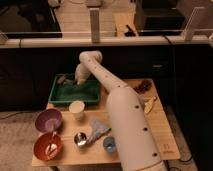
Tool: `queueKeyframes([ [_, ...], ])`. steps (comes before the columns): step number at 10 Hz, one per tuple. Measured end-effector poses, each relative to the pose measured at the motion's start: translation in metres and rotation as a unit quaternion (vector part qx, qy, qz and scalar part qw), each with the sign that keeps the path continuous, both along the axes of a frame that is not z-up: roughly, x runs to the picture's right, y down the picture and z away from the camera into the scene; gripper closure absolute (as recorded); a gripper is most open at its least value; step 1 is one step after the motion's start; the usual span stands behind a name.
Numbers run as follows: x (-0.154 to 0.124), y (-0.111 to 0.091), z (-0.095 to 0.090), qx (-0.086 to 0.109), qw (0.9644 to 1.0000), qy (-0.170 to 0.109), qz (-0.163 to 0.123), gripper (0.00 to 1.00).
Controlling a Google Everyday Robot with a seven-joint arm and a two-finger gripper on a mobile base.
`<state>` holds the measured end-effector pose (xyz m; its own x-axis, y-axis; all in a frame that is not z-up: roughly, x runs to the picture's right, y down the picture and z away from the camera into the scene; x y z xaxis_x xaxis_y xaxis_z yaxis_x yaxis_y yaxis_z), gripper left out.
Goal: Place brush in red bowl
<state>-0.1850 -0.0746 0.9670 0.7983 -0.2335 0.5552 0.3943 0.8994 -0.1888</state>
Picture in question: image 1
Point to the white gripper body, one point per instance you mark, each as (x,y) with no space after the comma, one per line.
(81,74)

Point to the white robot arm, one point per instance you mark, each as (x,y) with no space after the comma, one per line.
(134,141)

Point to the purple bowl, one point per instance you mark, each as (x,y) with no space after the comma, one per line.
(48,120)

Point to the red bowl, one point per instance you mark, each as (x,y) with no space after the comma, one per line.
(41,145)

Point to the green plastic tray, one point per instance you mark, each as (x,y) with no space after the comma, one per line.
(65,93)

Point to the grey crumpled cloth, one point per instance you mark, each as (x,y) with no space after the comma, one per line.
(98,129)

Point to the dark red grapes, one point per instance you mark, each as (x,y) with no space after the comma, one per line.
(144,86)

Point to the small metal cup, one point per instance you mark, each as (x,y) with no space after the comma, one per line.
(80,139)

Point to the yellow banana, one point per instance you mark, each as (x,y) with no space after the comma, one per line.
(149,104)

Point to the blue plastic cup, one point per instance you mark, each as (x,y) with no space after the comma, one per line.
(109,144)

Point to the black box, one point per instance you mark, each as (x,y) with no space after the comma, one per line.
(158,17)

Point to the white vertical post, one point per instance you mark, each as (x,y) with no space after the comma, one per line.
(95,25)

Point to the white angled post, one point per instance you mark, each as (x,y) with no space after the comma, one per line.
(192,23)

